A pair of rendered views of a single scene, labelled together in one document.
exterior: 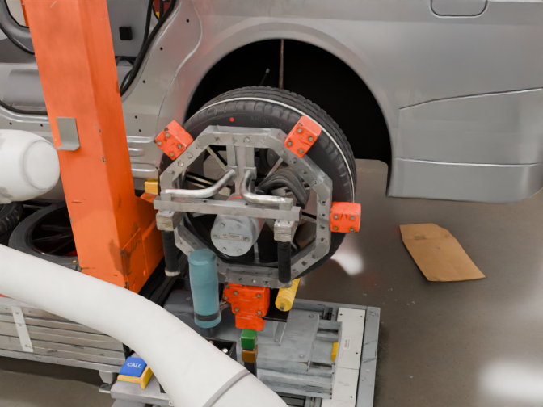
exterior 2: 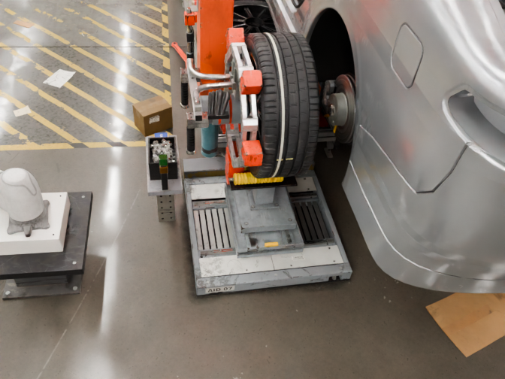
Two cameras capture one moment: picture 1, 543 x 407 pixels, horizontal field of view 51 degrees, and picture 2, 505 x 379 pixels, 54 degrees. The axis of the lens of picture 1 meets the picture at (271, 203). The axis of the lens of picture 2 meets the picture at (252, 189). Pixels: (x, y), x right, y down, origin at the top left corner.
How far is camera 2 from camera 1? 190 cm
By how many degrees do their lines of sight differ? 52
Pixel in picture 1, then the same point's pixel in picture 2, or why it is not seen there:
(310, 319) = (286, 219)
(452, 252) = (491, 324)
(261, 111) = (258, 52)
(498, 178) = (376, 238)
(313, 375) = (244, 239)
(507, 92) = (400, 173)
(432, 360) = (322, 322)
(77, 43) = not seen: outside the picture
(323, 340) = (282, 238)
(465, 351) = (346, 347)
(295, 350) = (249, 219)
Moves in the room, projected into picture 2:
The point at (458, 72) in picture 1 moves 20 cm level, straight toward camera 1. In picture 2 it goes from (386, 127) to (328, 125)
